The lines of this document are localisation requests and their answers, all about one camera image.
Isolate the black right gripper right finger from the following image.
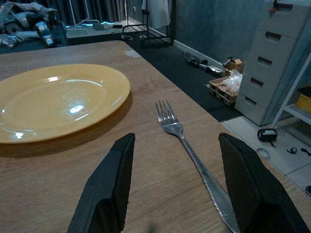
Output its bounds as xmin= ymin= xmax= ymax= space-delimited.
xmin=218 ymin=132 xmax=311 ymax=233

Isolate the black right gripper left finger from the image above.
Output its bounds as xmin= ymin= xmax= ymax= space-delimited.
xmin=67 ymin=132 xmax=136 ymax=233

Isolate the silver fork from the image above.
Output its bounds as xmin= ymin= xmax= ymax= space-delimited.
xmin=155 ymin=99 xmax=241 ymax=233

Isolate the black box-shaped device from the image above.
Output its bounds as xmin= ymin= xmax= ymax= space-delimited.
xmin=257 ymin=128 xmax=278 ymax=143

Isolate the yellow plate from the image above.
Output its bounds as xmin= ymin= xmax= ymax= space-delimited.
xmin=0 ymin=63 xmax=132 ymax=144

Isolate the yellow and black box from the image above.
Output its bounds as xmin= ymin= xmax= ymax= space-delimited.
xmin=294 ymin=86 xmax=311 ymax=114

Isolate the brown cardboard tray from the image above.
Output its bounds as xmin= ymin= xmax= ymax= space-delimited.
xmin=208 ymin=76 xmax=240 ymax=106

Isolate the crumpled clear plastic bag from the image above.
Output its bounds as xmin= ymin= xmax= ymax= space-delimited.
xmin=222 ymin=69 xmax=243 ymax=94

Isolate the silver metallic part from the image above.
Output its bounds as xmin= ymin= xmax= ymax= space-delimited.
xmin=206 ymin=65 xmax=225 ymax=76

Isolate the small cardboard box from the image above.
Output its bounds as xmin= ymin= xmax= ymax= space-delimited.
xmin=223 ymin=57 xmax=243 ymax=73

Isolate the grey plastic drawer cabinet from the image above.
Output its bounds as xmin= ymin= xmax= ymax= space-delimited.
xmin=234 ymin=0 xmax=311 ymax=127

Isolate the grey cloth bundle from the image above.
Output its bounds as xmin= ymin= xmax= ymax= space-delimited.
xmin=181 ymin=50 xmax=210 ymax=67

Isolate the black metal clothes rack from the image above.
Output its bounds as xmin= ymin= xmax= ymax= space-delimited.
xmin=121 ymin=0 xmax=174 ymax=48

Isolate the white tubular rack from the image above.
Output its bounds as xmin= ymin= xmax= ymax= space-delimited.
xmin=69 ymin=0 xmax=101 ymax=28

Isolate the white hanging garment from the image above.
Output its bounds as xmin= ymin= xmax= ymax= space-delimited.
xmin=141 ymin=0 xmax=173 ymax=29

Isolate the heap of silver robot parts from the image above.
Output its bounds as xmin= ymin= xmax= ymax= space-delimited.
xmin=0 ymin=0 xmax=59 ymax=49

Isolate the white cable coil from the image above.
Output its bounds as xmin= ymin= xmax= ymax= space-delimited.
xmin=256 ymin=147 xmax=271 ymax=159

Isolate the white metal shelf frame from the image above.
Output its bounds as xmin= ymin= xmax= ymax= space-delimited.
xmin=270 ymin=52 xmax=311 ymax=130

